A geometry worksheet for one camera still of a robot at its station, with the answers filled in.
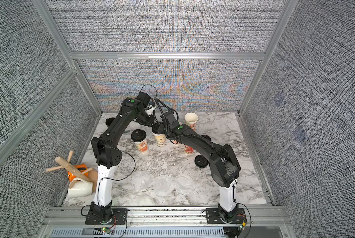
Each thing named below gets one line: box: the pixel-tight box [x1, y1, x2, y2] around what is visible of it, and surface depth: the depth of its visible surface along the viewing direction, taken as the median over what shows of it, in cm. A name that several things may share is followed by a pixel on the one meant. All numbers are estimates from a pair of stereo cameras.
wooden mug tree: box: [45, 150, 98, 193], surface depth 69 cm
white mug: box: [66, 177, 94, 199], surface depth 75 cm
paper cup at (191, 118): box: [184, 112, 199, 131], surface depth 97 cm
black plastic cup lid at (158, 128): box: [151, 122, 165, 135], surface depth 80 cm
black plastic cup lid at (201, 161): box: [194, 154, 209, 169], surface depth 94 cm
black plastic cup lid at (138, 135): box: [130, 128, 147, 143], surface depth 87 cm
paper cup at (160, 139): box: [151, 130, 167, 147], surface depth 94 cm
